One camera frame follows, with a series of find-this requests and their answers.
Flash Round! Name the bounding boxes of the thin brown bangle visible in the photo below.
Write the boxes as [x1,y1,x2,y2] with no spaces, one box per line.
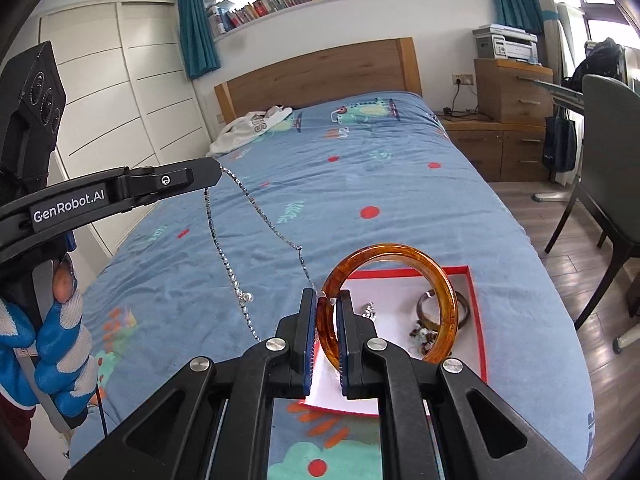
[416,290,471,333]

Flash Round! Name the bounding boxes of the tall wooden drawer cabinet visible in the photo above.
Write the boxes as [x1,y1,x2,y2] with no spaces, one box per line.
[474,58,557,126]

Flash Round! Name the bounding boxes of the thick amber bangle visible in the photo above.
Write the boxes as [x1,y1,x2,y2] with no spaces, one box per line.
[316,245,460,373]

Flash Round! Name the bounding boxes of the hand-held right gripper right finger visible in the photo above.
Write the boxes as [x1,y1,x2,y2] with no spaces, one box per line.
[336,296,586,480]

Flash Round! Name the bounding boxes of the silver chain necklace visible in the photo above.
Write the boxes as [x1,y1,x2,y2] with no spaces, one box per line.
[204,164,321,345]

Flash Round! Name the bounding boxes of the blue printed blanket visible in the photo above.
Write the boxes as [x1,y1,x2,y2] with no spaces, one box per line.
[70,91,596,480]

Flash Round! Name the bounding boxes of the low wooden nightstand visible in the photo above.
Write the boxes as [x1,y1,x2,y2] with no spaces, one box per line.
[435,115,557,184]

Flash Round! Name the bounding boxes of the black backpack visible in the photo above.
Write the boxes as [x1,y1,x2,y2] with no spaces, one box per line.
[570,37,627,94]

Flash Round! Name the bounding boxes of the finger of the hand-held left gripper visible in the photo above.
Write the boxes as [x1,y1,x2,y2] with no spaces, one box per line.
[112,157,223,207]

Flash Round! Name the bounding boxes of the dark hanging bag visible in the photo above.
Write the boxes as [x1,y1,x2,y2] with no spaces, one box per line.
[542,115,579,174]

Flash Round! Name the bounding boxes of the brown beaded bracelet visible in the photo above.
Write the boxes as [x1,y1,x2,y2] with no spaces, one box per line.
[407,327,442,361]

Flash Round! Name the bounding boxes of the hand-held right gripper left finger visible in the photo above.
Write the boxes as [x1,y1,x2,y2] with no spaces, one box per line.
[65,288,321,480]

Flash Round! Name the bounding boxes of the white garment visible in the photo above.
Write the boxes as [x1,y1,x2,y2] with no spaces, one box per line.
[207,106,293,157]

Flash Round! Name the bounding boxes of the wooden headboard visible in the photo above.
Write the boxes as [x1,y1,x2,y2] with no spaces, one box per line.
[215,37,423,138]

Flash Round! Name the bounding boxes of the black cable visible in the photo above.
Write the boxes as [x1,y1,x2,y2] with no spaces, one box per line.
[442,85,496,122]

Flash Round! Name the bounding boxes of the white printer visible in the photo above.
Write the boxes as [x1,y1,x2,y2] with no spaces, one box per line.
[472,24,541,64]

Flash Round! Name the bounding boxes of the red jewelry box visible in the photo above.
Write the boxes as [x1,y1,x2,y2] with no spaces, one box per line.
[299,266,488,417]

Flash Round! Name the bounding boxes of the person's left forearm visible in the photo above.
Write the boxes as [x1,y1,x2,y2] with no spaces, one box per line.
[0,394,37,450]

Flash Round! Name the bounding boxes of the grey chair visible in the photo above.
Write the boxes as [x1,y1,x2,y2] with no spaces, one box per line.
[545,74,640,332]

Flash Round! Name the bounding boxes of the person's left hand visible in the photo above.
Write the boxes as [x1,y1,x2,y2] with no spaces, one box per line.
[0,255,101,411]

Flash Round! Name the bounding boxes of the white wardrobe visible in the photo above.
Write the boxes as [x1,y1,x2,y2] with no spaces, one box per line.
[40,2,212,261]

